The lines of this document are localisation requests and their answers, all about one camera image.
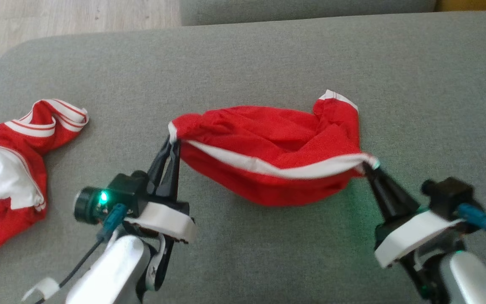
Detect red shorts with white stripes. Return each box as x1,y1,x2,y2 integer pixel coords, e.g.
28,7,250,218
168,89,381,207

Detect large yellow sofa backrest cushion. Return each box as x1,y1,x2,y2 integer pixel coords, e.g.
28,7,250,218
435,0,486,12

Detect large grey sofa seat cushion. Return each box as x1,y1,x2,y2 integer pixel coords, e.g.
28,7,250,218
0,11,486,304

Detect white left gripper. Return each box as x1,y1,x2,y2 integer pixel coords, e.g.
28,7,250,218
123,138,197,244

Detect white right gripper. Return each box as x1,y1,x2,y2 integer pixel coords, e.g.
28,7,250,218
362,163,466,269

